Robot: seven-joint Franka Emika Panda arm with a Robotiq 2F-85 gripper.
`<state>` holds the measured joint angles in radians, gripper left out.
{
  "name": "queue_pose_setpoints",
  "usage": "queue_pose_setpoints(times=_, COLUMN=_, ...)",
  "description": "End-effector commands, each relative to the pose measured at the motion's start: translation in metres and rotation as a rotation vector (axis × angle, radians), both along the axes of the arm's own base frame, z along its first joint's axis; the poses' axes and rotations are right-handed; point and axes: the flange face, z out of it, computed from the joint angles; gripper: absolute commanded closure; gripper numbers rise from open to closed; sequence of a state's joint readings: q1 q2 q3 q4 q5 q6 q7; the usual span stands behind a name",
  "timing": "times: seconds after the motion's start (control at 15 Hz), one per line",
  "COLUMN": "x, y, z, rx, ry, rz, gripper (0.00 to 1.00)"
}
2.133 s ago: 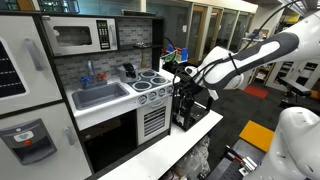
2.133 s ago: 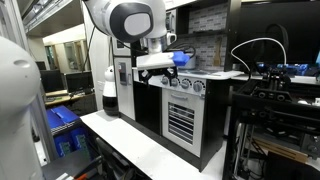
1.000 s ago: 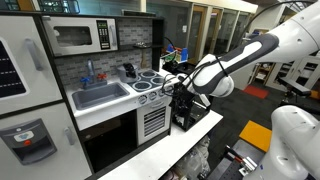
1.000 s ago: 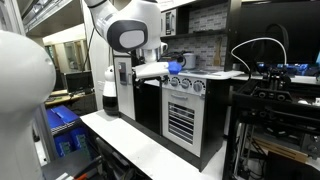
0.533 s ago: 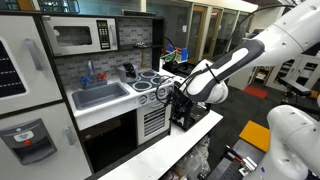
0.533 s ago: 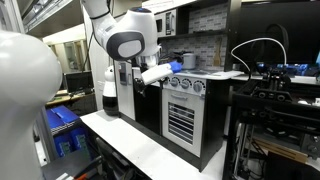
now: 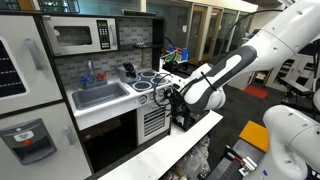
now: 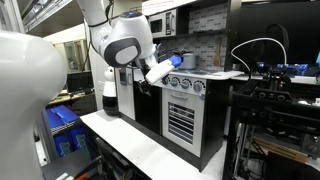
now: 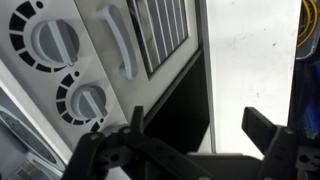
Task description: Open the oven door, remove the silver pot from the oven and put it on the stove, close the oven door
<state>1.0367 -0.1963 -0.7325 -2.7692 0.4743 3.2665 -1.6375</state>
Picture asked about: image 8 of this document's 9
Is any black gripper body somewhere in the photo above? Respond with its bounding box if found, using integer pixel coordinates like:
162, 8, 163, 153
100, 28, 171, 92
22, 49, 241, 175
139, 65, 154, 85

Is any white oven door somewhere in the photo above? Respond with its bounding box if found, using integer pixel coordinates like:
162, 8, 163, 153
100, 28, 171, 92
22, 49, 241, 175
161, 88, 206, 158

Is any white fridge door with dispenser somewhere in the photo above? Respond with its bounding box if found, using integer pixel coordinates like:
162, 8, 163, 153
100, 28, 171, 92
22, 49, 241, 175
114, 66, 137, 121

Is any grey pot with black lid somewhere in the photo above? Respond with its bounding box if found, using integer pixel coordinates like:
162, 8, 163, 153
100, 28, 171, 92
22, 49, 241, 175
179, 51, 198, 70

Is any white black cylinder device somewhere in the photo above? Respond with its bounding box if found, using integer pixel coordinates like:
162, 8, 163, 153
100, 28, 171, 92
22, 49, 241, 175
102, 66, 120, 117

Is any small black background monitor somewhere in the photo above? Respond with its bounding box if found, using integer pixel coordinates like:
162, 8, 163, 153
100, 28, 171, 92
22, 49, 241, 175
66, 70, 95, 94

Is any white toy microwave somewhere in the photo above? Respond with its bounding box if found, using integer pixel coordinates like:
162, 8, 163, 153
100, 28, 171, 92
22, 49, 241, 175
148, 8, 178, 39

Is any wooden spatula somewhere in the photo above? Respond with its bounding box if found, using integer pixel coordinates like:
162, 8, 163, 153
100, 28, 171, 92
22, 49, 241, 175
213, 36, 224, 67

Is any white toy kitchen unit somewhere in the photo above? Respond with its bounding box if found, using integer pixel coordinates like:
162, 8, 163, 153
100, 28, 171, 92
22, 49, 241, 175
114, 0, 243, 173

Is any blue storage box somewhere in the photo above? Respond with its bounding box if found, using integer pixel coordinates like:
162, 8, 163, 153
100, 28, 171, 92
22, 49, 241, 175
45, 104, 81, 131
53, 128, 92, 158

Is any metal overhead shelf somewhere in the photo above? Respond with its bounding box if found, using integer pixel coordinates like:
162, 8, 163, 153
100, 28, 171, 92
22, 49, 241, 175
21, 0, 88, 38

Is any large black monitor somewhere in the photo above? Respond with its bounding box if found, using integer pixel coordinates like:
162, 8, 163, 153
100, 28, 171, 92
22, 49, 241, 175
238, 1, 320, 66

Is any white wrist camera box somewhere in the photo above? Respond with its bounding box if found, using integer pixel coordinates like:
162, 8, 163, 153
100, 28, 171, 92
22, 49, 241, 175
144, 54, 183, 85

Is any white cable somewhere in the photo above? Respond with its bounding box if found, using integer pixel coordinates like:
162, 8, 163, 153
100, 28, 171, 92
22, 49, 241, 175
230, 37, 288, 73

